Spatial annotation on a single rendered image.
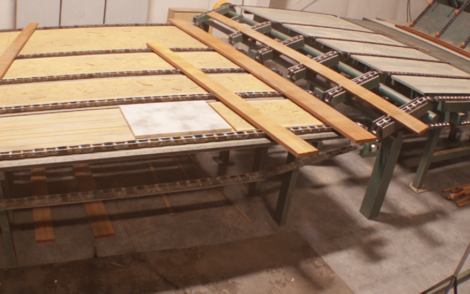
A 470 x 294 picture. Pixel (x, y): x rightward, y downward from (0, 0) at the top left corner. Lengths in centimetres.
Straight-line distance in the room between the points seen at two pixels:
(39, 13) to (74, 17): 65
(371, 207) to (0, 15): 692
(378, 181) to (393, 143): 35
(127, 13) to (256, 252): 565
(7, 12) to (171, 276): 642
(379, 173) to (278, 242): 99
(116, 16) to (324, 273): 600
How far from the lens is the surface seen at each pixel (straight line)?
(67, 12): 763
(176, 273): 276
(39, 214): 323
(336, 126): 292
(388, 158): 343
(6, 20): 825
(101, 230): 305
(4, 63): 379
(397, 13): 1224
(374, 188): 356
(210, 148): 243
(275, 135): 258
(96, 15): 770
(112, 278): 270
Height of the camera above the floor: 191
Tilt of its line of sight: 25 degrees down
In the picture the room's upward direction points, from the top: 9 degrees clockwise
